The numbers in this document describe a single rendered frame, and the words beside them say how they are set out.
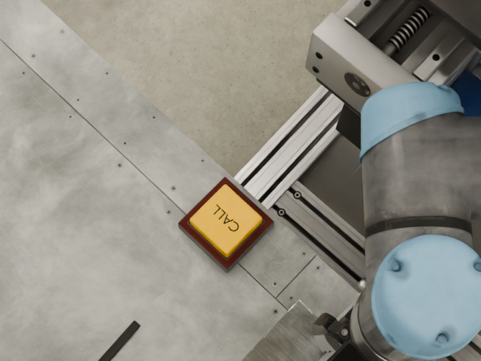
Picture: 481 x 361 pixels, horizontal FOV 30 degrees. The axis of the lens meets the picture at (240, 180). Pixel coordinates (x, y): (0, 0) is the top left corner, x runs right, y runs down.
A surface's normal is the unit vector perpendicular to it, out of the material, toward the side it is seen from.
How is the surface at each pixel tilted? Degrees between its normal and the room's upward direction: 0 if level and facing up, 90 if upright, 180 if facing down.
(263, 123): 0
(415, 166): 8
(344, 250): 0
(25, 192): 0
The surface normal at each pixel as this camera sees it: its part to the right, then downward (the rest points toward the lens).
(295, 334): 0.02, -0.29
